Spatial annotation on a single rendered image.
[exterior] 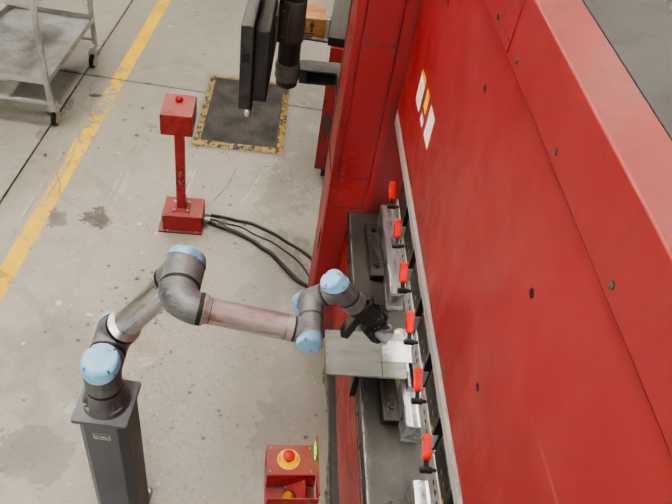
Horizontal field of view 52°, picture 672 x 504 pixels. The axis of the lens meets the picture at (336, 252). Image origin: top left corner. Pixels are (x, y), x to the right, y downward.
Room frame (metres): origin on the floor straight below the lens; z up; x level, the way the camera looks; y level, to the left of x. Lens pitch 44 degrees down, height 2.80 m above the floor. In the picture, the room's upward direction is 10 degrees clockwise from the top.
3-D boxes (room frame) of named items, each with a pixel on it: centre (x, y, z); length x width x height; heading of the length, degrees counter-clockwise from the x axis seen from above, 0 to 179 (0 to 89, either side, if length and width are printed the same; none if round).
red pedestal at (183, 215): (2.93, 0.92, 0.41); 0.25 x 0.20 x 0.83; 99
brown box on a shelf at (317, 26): (3.64, 0.39, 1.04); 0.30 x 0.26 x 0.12; 3
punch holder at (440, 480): (0.88, -0.39, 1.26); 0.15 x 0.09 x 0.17; 9
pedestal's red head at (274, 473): (1.08, 0.01, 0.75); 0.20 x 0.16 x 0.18; 11
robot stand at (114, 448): (1.22, 0.65, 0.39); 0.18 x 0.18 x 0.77; 3
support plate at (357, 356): (1.43, -0.15, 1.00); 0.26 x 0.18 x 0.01; 99
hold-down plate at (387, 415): (1.40, -0.25, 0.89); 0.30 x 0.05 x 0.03; 9
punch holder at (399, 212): (1.87, -0.23, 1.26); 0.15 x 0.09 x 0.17; 9
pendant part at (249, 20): (2.56, 0.45, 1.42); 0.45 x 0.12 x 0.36; 6
